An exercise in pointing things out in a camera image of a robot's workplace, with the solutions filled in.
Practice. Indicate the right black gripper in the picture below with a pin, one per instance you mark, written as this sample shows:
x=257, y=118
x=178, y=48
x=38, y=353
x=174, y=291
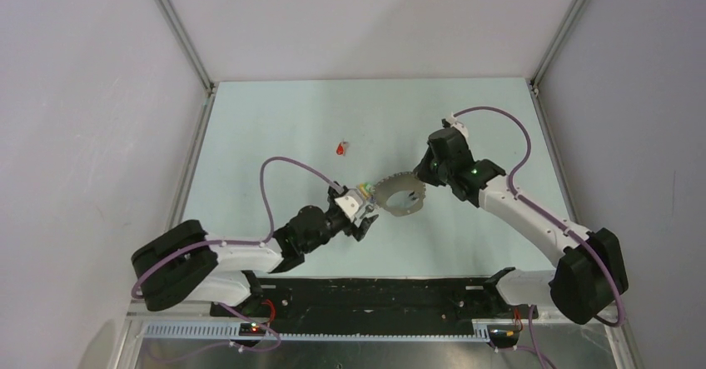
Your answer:
x=421, y=169

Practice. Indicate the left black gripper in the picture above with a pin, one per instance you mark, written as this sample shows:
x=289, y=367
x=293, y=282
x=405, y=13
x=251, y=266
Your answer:
x=357, y=231

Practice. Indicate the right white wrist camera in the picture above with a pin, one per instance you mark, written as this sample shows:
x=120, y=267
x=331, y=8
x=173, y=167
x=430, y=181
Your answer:
x=452, y=121

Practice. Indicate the aluminium frame post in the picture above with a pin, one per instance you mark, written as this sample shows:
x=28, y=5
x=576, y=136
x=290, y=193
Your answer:
x=566, y=26
x=188, y=48

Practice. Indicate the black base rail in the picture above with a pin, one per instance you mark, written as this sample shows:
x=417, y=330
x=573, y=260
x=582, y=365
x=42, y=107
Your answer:
x=381, y=306

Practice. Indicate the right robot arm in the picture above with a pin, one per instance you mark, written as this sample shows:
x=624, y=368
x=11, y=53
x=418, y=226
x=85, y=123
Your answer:
x=588, y=271

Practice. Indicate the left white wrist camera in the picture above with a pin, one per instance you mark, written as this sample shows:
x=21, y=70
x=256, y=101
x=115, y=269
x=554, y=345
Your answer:
x=352, y=204

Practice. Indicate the left aluminium frame post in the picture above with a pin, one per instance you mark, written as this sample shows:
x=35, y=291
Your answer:
x=188, y=48

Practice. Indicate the red tagged key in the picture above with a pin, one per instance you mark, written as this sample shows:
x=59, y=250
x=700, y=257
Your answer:
x=342, y=148

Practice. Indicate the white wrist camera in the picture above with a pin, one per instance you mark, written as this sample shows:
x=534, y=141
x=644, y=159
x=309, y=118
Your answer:
x=452, y=121
x=352, y=204

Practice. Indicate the large metal keyring plate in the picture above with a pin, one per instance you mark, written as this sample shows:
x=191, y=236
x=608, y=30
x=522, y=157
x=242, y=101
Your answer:
x=400, y=194

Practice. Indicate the grey cable duct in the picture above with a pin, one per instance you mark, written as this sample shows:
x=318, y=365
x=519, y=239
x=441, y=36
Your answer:
x=236, y=331

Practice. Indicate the left electronics board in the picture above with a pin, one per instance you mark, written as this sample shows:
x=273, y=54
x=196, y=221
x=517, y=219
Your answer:
x=251, y=329

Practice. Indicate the right aluminium frame post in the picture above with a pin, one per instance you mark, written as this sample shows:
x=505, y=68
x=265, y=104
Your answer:
x=566, y=26

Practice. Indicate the electronics board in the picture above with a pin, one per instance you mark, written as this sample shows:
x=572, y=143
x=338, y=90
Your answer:
x=503, y=339
x=251, y=329

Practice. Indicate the right electronics board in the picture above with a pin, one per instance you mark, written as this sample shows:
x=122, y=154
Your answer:
x=503, y=339

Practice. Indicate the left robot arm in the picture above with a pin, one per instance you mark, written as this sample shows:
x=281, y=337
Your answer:
x=188, y=264

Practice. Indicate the yellow key tag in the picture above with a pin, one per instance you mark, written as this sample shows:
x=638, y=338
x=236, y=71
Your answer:
x=366, y=190

